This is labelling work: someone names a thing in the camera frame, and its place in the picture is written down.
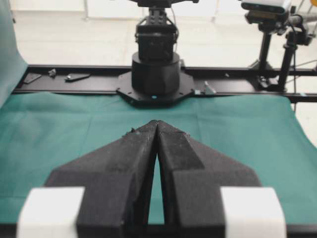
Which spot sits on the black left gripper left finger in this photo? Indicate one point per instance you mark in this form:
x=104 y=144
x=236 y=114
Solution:
x=117 y=179

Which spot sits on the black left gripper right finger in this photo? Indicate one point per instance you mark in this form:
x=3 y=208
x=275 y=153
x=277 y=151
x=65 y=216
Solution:
x=191 y=175

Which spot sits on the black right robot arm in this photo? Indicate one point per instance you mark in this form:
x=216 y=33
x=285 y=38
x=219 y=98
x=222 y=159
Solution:
x=155 y=66

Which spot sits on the green table cloth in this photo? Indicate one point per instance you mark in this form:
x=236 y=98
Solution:
x=40 y=131

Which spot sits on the black hex key tool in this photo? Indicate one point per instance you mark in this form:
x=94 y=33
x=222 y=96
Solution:
x=75 y=77

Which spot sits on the silver corner bracket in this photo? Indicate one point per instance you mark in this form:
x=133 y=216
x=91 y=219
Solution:
x=208 y=89

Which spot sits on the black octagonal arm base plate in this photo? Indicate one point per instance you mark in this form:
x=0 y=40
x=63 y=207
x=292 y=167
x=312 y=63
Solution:
x=132 y=96

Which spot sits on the black flat bracket plate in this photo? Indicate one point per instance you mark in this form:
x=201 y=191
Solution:
x=31 y=77

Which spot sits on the black mounting rail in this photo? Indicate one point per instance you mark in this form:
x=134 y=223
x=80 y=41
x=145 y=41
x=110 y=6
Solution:
x=104 y=80

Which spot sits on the white camera on stand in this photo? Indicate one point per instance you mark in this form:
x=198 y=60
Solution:
x=260 y=11

